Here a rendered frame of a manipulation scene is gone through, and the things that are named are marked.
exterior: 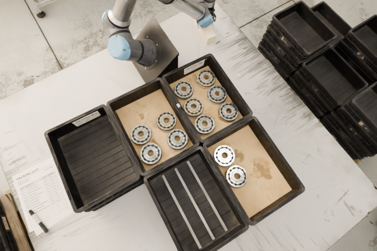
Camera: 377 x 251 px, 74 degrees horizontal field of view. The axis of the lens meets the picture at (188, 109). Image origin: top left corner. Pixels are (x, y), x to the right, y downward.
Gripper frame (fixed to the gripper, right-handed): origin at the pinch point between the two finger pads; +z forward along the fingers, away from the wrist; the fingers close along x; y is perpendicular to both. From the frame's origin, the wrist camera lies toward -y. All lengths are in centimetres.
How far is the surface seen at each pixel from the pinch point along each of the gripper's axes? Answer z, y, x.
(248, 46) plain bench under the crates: 4.3, 24.3, 21.4
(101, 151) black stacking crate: -9, 55, -83
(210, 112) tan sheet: -9, 58, -25
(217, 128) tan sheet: -9, 68, -26
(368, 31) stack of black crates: 25, 38, 129
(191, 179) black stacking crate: -9, 85, -49
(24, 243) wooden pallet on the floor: 60, 73, -161
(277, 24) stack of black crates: 17, 9, 58
